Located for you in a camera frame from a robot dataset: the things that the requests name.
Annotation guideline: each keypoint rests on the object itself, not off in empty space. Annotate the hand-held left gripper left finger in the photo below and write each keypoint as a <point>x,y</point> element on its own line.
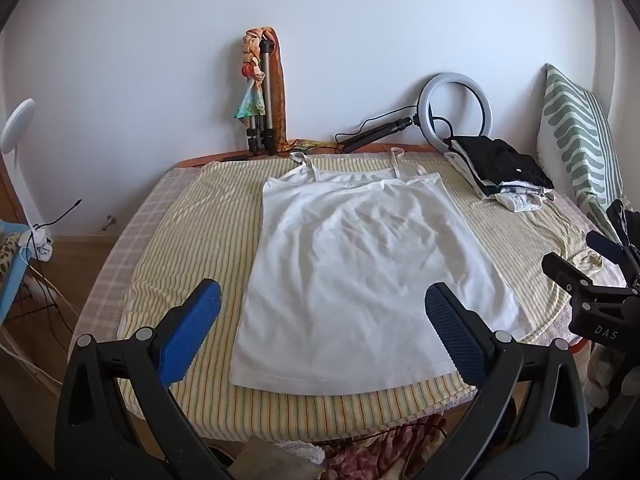
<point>195,320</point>

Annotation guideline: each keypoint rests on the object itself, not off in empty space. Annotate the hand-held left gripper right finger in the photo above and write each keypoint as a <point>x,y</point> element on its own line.
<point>452,330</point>

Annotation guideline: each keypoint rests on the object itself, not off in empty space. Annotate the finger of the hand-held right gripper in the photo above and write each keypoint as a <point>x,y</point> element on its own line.
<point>562,270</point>
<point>605,246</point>

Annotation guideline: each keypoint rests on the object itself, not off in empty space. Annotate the white camisole top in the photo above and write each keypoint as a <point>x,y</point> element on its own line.
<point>360,270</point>

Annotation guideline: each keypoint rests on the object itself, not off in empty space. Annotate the person's right hand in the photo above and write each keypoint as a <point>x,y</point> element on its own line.
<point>605,375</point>

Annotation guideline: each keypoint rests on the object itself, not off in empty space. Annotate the yellow striped bed sheet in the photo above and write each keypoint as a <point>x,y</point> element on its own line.
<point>200,240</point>

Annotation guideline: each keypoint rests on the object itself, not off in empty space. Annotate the plaid covered bed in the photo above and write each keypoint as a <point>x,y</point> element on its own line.
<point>125,240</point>

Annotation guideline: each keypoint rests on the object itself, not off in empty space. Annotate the green patterned pillow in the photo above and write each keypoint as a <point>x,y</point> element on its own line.
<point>575,135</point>

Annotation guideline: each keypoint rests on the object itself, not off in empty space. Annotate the black folded garment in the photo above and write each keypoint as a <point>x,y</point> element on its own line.
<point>500,162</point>

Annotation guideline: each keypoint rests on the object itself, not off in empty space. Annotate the metal door stopper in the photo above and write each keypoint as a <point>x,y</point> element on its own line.
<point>108,221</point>

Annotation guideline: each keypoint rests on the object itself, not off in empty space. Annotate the red floral cloth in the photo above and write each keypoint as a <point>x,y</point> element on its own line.
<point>360,460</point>

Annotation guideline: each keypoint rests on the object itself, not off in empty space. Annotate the white power adapter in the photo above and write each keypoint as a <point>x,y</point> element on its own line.
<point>42,250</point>

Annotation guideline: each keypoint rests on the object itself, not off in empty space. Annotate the white lace cloth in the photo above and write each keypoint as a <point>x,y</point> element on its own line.
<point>305,452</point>

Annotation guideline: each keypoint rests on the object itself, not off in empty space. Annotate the light blue plastic panel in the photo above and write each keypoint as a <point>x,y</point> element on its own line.
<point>10,285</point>

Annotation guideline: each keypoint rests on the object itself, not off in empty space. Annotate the leopard print cloth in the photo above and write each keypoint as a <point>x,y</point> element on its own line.
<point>6,255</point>

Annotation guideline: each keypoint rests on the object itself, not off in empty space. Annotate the colourful patterned scarf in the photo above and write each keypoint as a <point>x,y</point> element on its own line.
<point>250,100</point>

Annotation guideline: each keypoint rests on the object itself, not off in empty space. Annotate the silver tripod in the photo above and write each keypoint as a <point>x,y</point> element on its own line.
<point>268,90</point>

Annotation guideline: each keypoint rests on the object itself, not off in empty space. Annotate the white round lamp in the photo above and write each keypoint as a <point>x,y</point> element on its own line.
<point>17,125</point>

